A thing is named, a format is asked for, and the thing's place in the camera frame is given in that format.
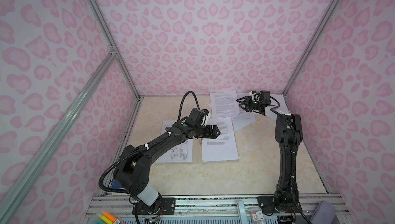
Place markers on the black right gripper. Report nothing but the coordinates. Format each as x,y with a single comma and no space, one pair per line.
248,103

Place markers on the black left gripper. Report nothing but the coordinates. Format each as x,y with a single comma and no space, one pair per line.
209,134

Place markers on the white paper sheet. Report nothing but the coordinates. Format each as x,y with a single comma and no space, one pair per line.
224,147

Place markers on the central printed text sheet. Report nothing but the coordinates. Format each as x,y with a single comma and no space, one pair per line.
223,104

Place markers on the technical drawing paper sheet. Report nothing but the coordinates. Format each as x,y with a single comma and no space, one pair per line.
182,153

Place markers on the translucent beige file folder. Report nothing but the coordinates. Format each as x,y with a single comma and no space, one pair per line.
197,151

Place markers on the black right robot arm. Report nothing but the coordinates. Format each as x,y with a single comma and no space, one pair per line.
288,134

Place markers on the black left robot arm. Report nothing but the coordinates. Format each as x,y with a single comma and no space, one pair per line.
130,173

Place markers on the underlying printed paper sheet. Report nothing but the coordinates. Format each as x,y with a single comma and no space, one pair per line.
242,120

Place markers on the right printed text sheet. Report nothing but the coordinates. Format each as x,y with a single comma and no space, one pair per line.
277,100

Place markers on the small labelled plastic bag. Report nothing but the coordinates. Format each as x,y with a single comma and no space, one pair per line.
257,216

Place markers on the blue booklet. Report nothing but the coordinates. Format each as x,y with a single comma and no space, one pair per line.
115,184

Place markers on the grey foam roll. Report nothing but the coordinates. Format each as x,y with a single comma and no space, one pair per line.
324,213

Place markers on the highlighter marker pack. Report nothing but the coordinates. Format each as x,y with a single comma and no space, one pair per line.
104,217

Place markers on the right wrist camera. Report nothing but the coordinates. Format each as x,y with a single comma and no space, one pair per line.
260,96

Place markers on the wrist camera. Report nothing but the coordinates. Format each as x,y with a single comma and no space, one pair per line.
198,117
260,96

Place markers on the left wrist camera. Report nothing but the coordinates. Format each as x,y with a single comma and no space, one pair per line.
198,117

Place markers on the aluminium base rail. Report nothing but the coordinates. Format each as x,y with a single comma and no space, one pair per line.
214,209

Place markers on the right corner aluminium post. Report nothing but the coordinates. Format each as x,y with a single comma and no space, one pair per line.
327,15

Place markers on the corner aluminium post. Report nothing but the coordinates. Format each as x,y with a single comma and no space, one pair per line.
327,15
95,8

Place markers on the left corner aluminium post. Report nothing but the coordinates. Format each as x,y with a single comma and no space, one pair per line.
95,8

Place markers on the diagonal aluminium frame bar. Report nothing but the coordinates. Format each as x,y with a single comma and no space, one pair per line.
29,176

